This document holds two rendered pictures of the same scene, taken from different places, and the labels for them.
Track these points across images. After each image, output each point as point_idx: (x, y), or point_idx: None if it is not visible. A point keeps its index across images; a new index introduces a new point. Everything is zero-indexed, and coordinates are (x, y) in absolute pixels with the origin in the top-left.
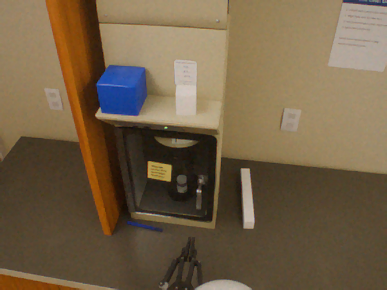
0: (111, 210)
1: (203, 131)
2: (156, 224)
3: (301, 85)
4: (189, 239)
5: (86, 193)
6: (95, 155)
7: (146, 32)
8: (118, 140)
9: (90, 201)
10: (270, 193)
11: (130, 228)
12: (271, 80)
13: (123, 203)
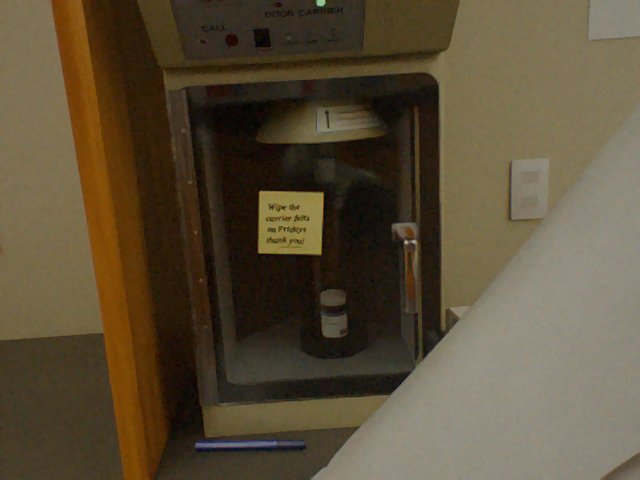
0: (150, 396)
1: (417, 13)
2: (282, 438)
3: (540, 99)
4: (433, 334)
5: (62, 414)
6: (113, 160)
7: None
8: (176, 132)
9: (74, 428)
10: None
11: (207, 460)
12: (474, 98)
13: (175, 412)
